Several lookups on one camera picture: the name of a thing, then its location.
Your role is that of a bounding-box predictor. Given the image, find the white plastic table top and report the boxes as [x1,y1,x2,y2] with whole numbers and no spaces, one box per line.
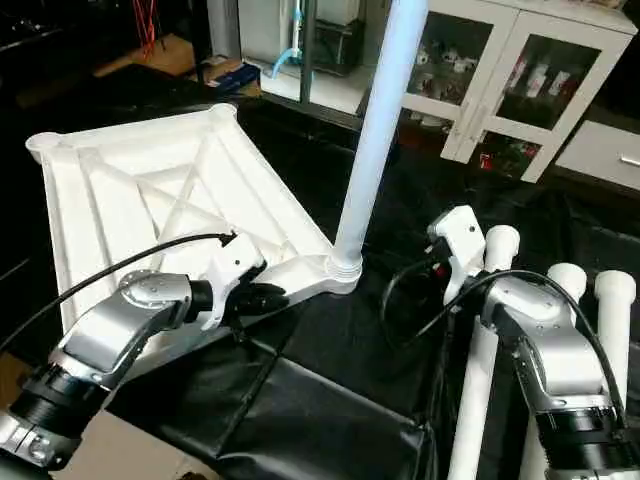
[24,102,365,383]

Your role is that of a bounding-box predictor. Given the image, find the white plastic table leg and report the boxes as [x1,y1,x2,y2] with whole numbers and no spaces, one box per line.
[594,269,638,403]
[329,0,431,295]
[518,262,589,480]
[446,224,522,480]

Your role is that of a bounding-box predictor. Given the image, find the black work mat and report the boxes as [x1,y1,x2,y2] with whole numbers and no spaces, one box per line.
[0,65,640,480]

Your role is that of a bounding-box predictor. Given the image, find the white glass door cabinet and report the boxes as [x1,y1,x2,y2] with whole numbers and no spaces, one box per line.
[400,0,640,185]

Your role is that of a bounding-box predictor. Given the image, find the white drawer unit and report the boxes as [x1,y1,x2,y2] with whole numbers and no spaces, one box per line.
[555,120,640,193]

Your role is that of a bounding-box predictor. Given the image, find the brown cardboard box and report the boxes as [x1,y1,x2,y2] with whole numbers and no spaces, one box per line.
[200,58,265,97]

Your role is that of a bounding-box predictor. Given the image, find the light blue mop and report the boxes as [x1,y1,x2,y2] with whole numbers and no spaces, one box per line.
[271,0,310,81]

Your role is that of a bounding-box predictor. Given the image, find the grey metal pole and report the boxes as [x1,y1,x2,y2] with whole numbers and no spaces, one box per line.
[302,0,321,107]

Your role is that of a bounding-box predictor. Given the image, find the white appliance cabinet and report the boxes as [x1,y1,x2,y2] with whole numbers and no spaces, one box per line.
[238,0,367,77]

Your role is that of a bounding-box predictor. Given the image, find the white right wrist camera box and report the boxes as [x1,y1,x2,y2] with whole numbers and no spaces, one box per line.
[426,205,489,308]

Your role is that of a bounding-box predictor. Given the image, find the red cable bundle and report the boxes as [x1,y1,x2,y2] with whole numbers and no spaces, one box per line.
[134,0,169,56]

